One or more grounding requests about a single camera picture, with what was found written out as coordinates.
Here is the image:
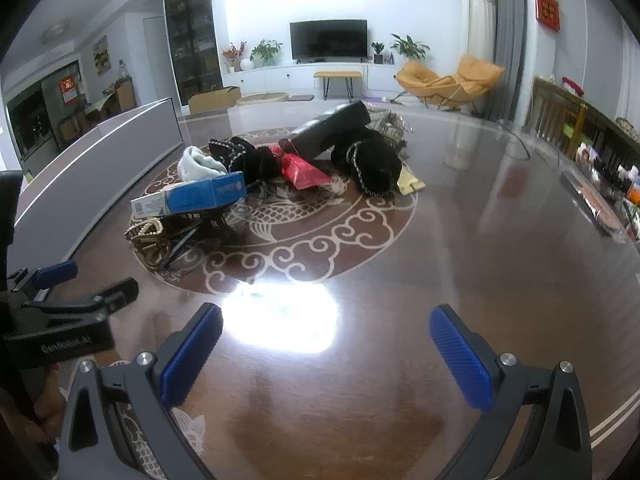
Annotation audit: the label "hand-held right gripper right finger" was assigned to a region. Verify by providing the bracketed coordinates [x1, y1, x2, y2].
[429, 304, 593, 480]

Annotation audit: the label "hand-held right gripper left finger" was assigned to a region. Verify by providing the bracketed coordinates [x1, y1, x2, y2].
[59, 303, 224, 480]

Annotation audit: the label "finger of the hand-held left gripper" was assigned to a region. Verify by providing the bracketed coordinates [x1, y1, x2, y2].
[20, 278, 140, 328]
[7, 260, 79, 302]

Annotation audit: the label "gold pearl hair claw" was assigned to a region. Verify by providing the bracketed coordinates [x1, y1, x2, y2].
[125, 216, 173, 261]

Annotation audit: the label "black hair clip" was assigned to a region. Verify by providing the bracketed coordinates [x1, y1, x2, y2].
[164, 207, 241, 242]

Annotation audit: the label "blue cardboard box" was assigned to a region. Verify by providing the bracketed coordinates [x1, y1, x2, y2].
[131, 171, 247, 217]

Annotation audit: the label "white cloth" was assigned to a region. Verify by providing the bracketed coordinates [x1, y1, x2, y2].
[177, 146, 228, 182]

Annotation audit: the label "gold envelope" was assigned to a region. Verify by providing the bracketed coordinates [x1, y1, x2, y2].
[397, 170, 427, 196]

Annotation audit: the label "red packet with straw tie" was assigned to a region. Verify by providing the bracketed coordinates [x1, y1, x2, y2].
[279, 153, 334, 191]

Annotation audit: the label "long black box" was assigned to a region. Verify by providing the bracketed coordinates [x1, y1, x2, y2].
[278, 101, 372, 161]

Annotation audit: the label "wooden desktop with koi pattern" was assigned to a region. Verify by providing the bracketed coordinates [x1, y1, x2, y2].
[0, 101, 640, 480]

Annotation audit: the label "grey curved panel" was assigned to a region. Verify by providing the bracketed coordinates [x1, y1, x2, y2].
[12, 97, 185, 276]

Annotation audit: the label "brown cardboard box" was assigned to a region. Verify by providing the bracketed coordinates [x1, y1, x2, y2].
[187, 86, 242, 115]

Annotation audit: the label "cluttered wooden sideboard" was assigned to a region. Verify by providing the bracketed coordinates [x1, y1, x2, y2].
[565, 100, 640, 241]

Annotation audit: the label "round ceiling lamp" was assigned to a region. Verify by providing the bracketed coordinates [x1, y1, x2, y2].
[40, 19, 72, 43]

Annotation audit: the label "beige round cushion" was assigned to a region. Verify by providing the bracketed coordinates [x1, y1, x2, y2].
[236, 91, 289, 107]

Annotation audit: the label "wooden chair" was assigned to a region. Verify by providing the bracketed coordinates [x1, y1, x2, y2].
[522, 76, 588, 161]

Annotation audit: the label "black glass display cabinet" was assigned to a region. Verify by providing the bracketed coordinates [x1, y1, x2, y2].
[163, 0, 223, 106]

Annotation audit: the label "orange lounge chair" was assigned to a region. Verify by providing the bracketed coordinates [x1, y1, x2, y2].
[396, 55, 506, 111]

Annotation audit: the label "white television cabinet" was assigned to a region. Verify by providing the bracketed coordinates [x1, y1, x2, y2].
[221, 62, 401, 106]

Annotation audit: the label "red flower arrangement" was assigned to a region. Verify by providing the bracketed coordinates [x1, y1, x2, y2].
[222, 42, 248, 73]

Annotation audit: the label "bushy green potted plant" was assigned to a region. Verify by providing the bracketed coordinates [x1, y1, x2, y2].
[250, 39, 282, 67]

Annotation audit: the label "orange wooden bench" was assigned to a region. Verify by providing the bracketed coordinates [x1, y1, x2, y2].
[314, 70, 362, 102]

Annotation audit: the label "large leafy potted plant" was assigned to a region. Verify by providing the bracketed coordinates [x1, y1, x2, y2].
[390, 34, 431, 63]

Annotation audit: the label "grey curtain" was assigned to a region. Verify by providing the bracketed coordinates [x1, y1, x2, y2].
[480, 0, 526, 123]

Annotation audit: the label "white standing air conditioner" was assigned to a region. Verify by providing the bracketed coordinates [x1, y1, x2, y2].
[460, 0, 498, 68]

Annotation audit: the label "black television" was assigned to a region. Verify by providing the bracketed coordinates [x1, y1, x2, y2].
[290, 19, 368, 61]

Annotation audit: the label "thin-frame eyeglasses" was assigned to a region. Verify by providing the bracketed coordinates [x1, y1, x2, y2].
[492, 119, 562, 168]

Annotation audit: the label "framed wall painting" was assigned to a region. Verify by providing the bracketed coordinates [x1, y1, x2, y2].
[92, 36, 110, 77]

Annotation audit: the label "red wall hanging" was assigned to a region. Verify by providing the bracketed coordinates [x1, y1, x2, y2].
[534, 0, 561, 34]

